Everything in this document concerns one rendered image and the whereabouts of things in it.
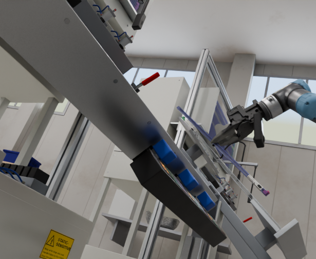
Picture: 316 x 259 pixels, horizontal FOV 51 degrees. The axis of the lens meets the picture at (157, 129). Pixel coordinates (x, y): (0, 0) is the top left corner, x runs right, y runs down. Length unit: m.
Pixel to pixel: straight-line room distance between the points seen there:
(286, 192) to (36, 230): 3.81
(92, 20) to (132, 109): 0.56
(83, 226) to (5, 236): 0.23
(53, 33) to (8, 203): 0.44
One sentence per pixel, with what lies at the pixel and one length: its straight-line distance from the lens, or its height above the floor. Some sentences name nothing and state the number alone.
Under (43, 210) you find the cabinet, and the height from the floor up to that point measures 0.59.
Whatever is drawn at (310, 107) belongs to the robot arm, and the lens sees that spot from 1.08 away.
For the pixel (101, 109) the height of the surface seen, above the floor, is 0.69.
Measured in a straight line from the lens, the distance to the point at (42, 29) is 0.37.
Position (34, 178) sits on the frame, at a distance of 0.85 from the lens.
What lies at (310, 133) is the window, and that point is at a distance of 4.72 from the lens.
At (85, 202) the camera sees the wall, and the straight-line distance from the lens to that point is 4.89.
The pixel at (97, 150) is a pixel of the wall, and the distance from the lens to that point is 5.15.
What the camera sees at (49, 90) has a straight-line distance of 1.23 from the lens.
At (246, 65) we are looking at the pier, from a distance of 5.12.
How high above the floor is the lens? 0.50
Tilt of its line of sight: 25 degrees up
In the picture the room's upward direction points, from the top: 18 degrees clockwise
